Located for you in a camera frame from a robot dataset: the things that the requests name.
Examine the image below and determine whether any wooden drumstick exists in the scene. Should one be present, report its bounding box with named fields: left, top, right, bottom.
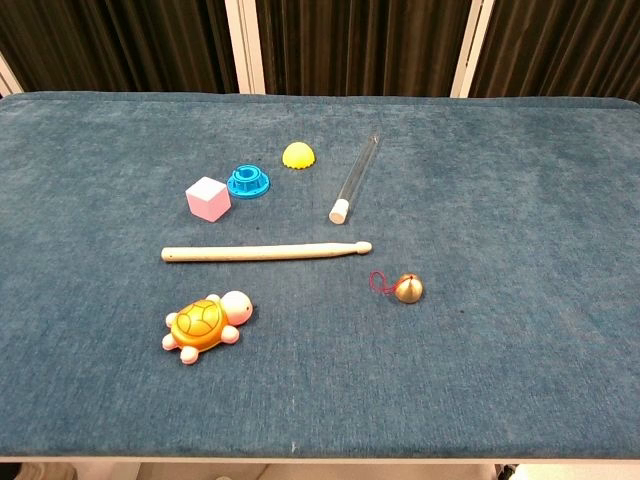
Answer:
left=160, top=240, right=374, bottom=264

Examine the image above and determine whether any glass test tube white stopper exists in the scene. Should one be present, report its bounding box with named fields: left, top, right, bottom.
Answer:
left=328, top=129, right=382, bottom=226

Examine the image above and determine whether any yellow half sphere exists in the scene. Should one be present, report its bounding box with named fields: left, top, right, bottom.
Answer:
left=281, top=142, right=318, bottom=171

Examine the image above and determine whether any blue round plastic mould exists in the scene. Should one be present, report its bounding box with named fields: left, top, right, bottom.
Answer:
left=226, top=163, right=272, bottom=200

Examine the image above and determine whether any pink cube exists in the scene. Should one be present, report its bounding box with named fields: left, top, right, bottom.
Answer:
left=184, top=175, right=233, bottom=223

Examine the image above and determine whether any orange pink toy turtle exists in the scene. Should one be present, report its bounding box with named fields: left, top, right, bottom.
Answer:
left=161, top=290, right=255, bottom=365

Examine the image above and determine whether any dark pleated curtain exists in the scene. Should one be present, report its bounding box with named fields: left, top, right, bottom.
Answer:
left=0, top=0, right=640, bottom=104

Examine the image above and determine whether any blue velvet table cloth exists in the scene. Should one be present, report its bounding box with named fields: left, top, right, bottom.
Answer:
left=0, top=91, right=640, bottom=460

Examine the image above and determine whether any brass bell with red string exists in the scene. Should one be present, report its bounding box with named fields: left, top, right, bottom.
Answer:
left=369, top=270, right=425, bottom=305

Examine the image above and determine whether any white frame post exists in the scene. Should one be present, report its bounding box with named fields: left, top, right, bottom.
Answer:
left=449, top=0, right=496, bottom=99
left=223, top=0, right=267, bottom=95
left=0, top=52, right=24, bottom=98

